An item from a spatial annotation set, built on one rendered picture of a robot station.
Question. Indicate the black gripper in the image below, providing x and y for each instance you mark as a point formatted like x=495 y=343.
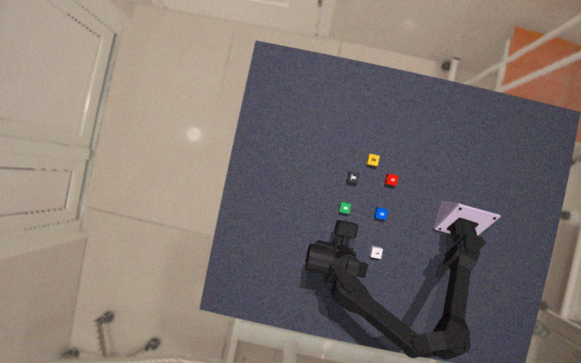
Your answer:
x=346 y=230

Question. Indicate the green block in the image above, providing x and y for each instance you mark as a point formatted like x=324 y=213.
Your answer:
x=344 y=207

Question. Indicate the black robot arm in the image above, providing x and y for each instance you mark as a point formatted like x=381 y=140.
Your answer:
x=451 y=336

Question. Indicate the yellow digit block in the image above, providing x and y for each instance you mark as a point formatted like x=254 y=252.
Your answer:
x=372 y=159

